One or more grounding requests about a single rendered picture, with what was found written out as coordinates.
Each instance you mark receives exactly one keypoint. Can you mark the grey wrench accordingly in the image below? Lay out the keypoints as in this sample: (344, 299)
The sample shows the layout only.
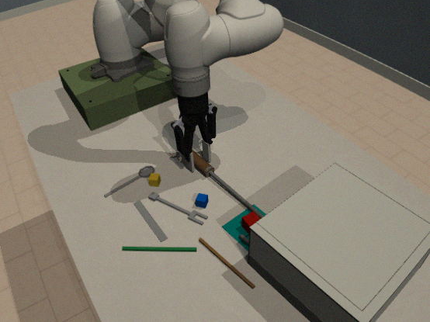
(154, 196)

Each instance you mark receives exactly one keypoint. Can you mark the teal square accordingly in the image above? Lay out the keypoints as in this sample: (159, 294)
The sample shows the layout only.
(234, 227)

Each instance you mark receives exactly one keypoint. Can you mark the grey flat bar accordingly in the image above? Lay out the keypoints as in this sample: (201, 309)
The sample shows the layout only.
(150, 221)

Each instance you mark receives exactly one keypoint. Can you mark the blue cube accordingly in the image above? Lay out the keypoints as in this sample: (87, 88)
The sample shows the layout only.
(202, 200)

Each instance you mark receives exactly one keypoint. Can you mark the grey spoon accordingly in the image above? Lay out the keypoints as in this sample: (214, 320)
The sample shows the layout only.
(145, 172)

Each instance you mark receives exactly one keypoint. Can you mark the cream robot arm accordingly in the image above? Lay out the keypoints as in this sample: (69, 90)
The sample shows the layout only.
(193, 39)

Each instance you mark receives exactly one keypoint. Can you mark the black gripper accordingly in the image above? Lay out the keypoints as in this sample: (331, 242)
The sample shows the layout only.
(205, 119)

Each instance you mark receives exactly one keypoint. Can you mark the brown wooden stick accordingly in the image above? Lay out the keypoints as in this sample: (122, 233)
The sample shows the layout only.
(231, 267)

